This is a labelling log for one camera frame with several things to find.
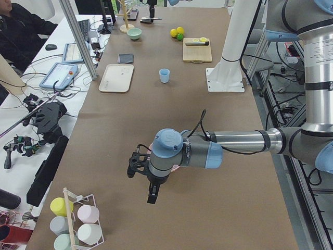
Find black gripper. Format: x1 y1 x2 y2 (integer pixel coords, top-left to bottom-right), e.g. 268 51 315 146
140 0 157 18
127 152 170 204

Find metal ice scoop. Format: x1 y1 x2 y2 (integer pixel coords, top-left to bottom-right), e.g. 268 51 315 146
140 17 162 24

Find pink bowl of ice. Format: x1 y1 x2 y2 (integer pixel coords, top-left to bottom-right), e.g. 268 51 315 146
147 143 180 172

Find light blue cup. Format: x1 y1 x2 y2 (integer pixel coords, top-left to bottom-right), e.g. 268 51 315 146
159 68 170 83

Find pink cup in rack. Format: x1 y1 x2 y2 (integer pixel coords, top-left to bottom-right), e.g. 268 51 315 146
78 205 100 223

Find white cup in rack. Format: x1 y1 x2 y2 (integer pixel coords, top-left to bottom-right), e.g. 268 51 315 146
78 223 102 245

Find yellow cup in rack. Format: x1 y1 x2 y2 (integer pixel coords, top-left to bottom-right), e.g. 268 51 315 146
50 197 67 217

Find grey cup in rack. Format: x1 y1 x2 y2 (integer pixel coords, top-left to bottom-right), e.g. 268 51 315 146
49 216 69 236

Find pale green cup in rack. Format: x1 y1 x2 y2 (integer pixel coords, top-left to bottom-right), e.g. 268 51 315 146
54 234 71 250

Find mint green bowl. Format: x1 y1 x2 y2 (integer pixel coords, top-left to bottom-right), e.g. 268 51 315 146
127 28 142 40

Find yellow lemon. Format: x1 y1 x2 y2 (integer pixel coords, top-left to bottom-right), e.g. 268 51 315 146
176 27 185 35
170 29 178 38

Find wooden glass stand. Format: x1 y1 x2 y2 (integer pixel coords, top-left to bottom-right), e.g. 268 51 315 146
117 0 135 33

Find green lime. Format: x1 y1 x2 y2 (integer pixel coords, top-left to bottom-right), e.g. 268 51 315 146
176 33 183 41

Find steel muddler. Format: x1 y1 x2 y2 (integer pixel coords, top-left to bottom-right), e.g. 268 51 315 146
185 41 210 46

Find grey folded cloth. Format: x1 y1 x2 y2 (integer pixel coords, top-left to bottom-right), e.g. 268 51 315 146
118 53 134 64

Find bamboo cutting board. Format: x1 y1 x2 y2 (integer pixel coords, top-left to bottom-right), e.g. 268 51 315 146
183 38 212 63

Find black keyboard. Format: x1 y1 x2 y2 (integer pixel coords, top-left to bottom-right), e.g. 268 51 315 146
77 19 90 42

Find cream serving tray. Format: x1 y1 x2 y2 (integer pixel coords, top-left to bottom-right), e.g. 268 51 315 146
99 64 134 93

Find teach pendant tablet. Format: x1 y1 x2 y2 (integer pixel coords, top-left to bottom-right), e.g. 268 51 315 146
62 43 83 64
39 62 78 91

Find black computer mouse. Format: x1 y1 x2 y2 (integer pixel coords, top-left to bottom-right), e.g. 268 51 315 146
45 44 57 51

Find person in black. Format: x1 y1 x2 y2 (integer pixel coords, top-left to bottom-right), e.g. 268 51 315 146
1 1 57 71

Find white wire cup rack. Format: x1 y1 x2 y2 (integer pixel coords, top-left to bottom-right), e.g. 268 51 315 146
63 187 105 249

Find aluminium frame post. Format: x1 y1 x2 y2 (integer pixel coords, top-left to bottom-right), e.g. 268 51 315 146
59 0 97 80

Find black camera cable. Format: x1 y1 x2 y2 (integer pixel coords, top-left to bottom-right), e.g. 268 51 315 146
186 109 211 142

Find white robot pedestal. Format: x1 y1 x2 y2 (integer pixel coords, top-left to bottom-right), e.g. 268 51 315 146
206 0 261 92

